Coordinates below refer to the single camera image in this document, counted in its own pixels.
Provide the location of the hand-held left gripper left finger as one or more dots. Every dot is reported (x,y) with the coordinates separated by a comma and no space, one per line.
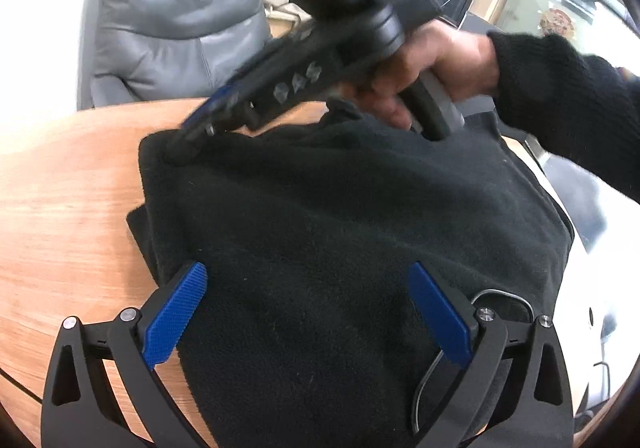
(175,318)

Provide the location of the grey leather armchair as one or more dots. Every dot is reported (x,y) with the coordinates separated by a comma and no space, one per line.
(175,17)

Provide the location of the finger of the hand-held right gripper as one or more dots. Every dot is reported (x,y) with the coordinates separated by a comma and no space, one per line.
(212,106)
(192,145)

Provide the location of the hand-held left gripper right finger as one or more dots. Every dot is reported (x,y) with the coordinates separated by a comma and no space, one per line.
(442,318)

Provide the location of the beige cloth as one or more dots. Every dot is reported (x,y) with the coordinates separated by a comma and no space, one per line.
(285,7)

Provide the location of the black fleece garment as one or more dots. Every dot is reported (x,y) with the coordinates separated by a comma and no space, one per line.
(320,238)

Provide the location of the colourful round wall decoration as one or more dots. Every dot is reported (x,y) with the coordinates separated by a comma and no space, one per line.
(556,21)

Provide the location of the person's right hand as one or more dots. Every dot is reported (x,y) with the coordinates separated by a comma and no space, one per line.
(460,62)

